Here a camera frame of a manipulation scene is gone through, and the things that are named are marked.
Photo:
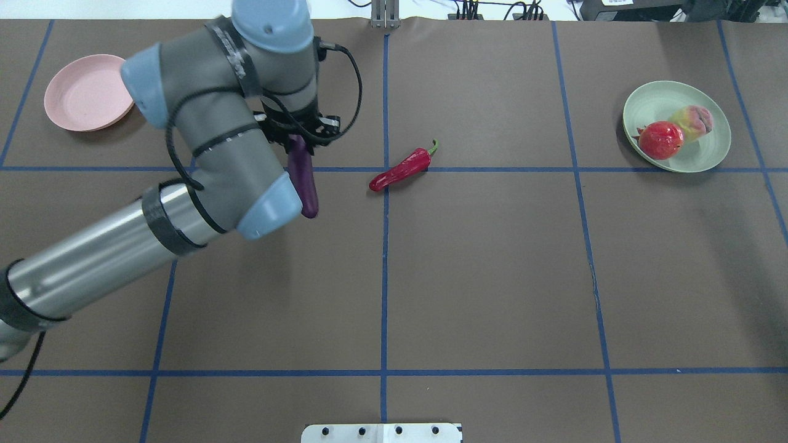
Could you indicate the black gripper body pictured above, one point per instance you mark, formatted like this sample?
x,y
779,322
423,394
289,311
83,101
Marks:
x,y
306,136

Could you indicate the purple eggplant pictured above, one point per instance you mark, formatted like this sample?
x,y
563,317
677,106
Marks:
x,y
300,170

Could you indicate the red chili pepper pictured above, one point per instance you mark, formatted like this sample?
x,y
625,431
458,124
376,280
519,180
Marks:
x,y
418,161

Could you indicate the red pomegranate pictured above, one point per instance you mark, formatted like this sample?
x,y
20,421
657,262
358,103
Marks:
x,y
660,140

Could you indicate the peach fruit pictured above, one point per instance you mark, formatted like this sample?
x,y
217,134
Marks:
x,y
694,121

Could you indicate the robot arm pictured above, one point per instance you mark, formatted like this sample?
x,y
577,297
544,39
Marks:
x,y
223,95

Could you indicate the pink plate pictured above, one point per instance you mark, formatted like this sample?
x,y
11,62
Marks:
x,y
88,94

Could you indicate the green plate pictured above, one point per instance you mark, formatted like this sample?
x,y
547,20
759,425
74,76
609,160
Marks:
x,y
656,101

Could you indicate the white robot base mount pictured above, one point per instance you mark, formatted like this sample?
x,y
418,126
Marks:
x,y
383,432

